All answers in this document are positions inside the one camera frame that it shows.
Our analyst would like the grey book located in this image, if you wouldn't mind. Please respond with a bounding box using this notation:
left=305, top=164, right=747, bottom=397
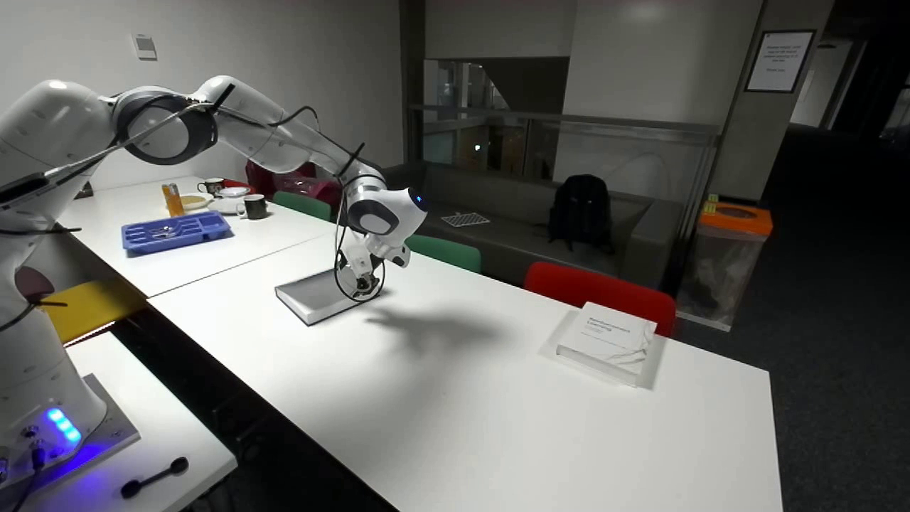
left=275, top=268, right=389, bottom=326

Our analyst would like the white book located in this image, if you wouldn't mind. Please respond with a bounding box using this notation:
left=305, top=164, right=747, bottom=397
left=542, top=302, right=667, bottom=390

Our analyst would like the green chair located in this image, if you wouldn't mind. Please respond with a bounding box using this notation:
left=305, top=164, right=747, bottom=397
left=405, top=234, right=483, bottom=275
left=272, top=191, right=333, bottom=222

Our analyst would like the red bag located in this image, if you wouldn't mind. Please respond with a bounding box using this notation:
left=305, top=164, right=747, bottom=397
left=245, top=160, right=343, bottom=212

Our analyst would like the checkerboard sheet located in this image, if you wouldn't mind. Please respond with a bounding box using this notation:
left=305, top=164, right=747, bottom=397
left=440, top=210, right=491, bottom=229

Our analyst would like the grey sofa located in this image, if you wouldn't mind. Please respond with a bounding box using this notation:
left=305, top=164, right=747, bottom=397
left=380, top=162, right=685, bottom=290

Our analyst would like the white plate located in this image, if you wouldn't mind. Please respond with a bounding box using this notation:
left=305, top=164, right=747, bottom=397
left=211, top=186, right=251, bottom=215

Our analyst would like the blue plastic cutlery tray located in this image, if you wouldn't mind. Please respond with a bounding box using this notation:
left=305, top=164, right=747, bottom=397
left=121, top=210, right=233, bottom=255

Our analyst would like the black backpack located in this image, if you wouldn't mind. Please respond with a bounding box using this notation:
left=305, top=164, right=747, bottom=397
left=547, top=174, right=616, bottom=255

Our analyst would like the red chair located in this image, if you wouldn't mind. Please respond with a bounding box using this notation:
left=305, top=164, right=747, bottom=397
left=524, top=262, right=678, bottom=338

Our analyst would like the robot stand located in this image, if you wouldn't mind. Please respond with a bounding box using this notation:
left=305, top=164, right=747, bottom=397
left=0, top=331, right=238, bottom=512

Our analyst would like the yellow chair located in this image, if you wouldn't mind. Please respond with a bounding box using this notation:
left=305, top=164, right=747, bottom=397
left=39, top=278, right=149, bottom=346

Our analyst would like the glass railing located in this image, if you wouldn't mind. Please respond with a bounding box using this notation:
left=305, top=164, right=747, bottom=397
left=408, top=104, right=723, bottom=187

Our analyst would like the clear bin with orange lid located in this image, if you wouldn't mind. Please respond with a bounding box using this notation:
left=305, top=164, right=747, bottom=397
left=675, top=201, right=774, bottom=333

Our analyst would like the black strap tool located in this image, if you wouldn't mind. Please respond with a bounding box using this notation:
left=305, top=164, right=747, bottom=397
left=120, top=456, right=191, bottom=499

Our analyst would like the framed wall notice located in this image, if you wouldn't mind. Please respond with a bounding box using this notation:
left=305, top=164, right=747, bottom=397
left=744, top=28, right=818, bottom=95

